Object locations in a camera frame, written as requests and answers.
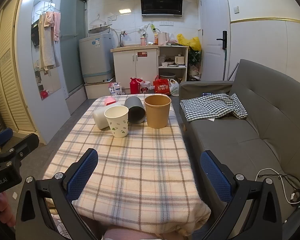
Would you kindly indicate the white open shelf unit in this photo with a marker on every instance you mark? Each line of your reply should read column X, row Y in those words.
column 186, row 65

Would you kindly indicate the pink bottle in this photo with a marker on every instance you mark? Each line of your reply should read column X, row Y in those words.
column 143, row 41

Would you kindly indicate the white electric kettle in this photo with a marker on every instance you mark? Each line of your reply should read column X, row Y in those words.
column 163, row 39

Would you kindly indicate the frosted glass door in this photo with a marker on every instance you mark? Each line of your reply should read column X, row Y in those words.
column 69, row 55

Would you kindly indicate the grey sofa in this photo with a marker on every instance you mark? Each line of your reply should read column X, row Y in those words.
column 240, row 142

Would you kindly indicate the red thermos jug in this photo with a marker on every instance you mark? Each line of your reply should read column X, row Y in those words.
column 134, row 87

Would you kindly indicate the orange bottle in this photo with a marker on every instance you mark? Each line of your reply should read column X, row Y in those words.
column 156, row 39

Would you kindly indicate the white door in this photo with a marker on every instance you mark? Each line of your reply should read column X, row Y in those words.
column 212, row 17

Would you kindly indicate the brown paper cup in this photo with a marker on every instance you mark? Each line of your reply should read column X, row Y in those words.
column 157, row 115

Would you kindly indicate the grey washing machine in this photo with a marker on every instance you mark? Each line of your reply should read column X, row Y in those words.
column 94, row 57

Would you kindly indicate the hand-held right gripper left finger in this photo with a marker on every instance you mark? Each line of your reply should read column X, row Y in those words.
column 81, row 176

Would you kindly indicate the white cartoon print bag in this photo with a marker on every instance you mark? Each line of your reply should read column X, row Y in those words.
column 146, row 88

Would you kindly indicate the white floral paper cup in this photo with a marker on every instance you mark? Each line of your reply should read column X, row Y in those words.
column 117, row 123

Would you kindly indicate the dark blue packet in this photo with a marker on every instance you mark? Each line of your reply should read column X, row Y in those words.
column 207, row 94

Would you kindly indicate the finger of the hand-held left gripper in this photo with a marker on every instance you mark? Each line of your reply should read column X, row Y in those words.
column 1, row 135
column 26, row 142

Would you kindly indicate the red shopping bag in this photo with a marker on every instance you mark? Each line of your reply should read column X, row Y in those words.
column 162, row 87

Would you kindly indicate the cream mug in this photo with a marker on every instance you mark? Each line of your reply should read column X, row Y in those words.
column 179, row 60

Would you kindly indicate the metal faucet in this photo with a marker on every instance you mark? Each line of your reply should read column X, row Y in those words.
column 121, row 38

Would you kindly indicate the white light switch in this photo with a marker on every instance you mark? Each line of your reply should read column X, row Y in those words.
column 236, row 9

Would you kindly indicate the green plant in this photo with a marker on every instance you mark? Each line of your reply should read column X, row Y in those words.
column 195, row 56

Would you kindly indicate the plaid tablecloth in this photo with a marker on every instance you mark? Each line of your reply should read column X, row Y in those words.
column 140, row 167

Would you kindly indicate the wall mirror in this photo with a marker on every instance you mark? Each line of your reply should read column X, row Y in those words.
column 49, row 82

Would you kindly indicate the white plastic bag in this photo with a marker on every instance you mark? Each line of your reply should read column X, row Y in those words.
column 174, row 88

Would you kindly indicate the grey plastic cup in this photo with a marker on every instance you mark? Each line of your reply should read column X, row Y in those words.
column 137, row 111

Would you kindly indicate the pink hanging towel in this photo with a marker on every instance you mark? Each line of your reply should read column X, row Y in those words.
column 56, row 27

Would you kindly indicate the blue white tissue pack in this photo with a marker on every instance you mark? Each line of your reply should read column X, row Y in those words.
column 114, row 89

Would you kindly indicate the yellow plastic bag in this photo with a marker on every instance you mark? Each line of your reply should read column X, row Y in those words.
column 192, row 42

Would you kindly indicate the dark basin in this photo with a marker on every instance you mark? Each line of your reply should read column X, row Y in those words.
column 167, row 75

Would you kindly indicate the person's left hand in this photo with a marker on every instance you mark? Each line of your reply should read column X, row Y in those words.
column 5, row 210

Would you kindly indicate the green checked cloth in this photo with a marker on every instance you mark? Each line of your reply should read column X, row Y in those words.
column 202, row 107

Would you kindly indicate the white sink cabinet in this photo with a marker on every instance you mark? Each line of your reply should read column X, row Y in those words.
column 135, row 67

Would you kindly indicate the green power strip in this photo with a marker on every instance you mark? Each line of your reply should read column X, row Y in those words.
column 153, row 27

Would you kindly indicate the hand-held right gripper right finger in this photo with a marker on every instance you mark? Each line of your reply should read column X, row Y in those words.
column 215, row 177

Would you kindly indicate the white plastic container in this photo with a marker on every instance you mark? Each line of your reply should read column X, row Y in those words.
column 99, row 118

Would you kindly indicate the cream louvered wardrobe door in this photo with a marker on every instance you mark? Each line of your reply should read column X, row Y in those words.
column 12, row 80

